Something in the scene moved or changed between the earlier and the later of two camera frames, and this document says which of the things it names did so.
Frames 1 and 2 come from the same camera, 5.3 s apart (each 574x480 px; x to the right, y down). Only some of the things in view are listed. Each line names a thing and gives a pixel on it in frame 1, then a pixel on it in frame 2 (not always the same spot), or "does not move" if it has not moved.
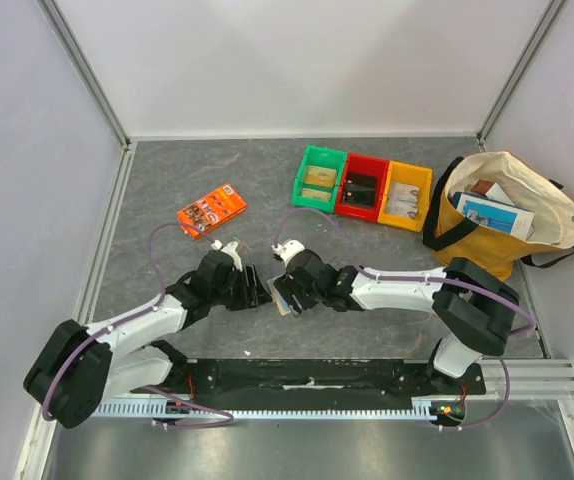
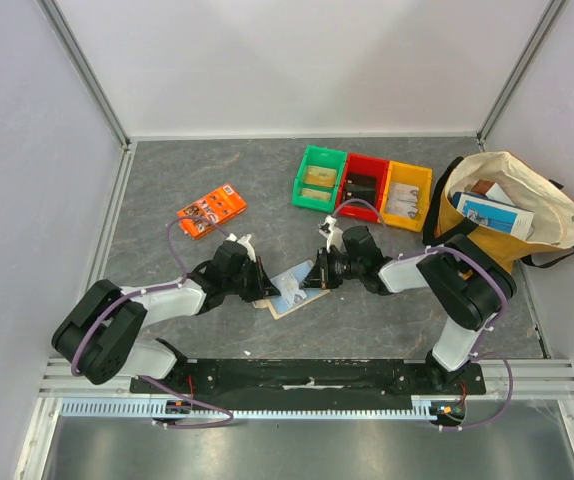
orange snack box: (211, 211) does not move
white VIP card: (402, 194) does not move
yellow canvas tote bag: (450, 234) does not move
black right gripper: (292, 289) to (323, 269)
